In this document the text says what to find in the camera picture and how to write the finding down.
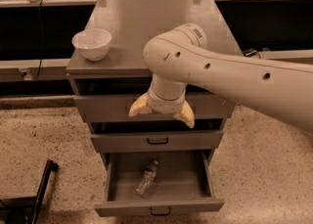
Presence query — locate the grey bottom drawer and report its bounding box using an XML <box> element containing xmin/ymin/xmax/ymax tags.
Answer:
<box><xmin>95</xmin><ymin>150</ymin><xmax>224</xmax><ymax>217</ymax></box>

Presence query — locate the grey drawer cabinet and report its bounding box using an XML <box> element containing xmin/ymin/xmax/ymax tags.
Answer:
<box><xmin>66</xmin><ymin>0</ymin><xmax>250</xmax><ymax>163</ymax></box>

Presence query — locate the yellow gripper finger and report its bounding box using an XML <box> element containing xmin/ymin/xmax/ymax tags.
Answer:
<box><xmin>129</xmin><ymin>94</ymin><xmax>152</xmax><ymax>116</ymax></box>
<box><xmin>173</xmin><ymin>101</ymin><xmax>195</xmax><ymax>128</ymax></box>

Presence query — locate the black power adapter with cable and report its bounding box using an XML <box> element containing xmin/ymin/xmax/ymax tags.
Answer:
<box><xmin>243</xmin><ymin>48</ymin><xmax>260</xmax><ymax>59</ymax></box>

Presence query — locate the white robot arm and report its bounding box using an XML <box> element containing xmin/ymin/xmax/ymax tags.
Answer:
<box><xmin>129</xmin><ymin>23</ymin><xmax>313</xmax><ymax>133</ymax></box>

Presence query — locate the grey middle drawer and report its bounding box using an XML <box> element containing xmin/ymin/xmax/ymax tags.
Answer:
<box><xmin>91</xmin><ymin>119</ymin><xmax>224</xmax><ymax>153</ymax></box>

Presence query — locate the wall power outlet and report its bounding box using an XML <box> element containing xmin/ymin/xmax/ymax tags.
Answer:
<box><xmin>20</xmin><ymin>68</ymin><xmax>33</xmax><ymax>81</ymax></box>

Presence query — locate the white bowl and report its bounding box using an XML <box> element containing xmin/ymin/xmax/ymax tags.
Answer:
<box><xmin>71</xmin><ymin>28</ymin><xmax>112</xmax><ymax>61</ymax></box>

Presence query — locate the clear plastic water bottle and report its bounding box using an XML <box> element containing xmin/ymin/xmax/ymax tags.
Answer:
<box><xmin>136</xmin><ymin>160</ymin><xmax>158</xmax><ymax>198</ymax></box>

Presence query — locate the black stand leg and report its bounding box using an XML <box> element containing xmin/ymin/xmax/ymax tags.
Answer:
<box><xmin>0</xmin><ymin>159</ymin><xmax>59</xmax><ymax>224</ymax></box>

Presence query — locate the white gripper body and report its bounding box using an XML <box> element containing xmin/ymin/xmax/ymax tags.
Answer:
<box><xmin>147</xmin><ymin>74</ymin><xmax>187</xmax><ymax>113</ymax></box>

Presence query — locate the black cable left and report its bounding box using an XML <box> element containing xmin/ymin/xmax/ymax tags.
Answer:
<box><xmin>32</xmin><ymin>0</ymin><xmax>55</xmax><ymax>81</ymax></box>

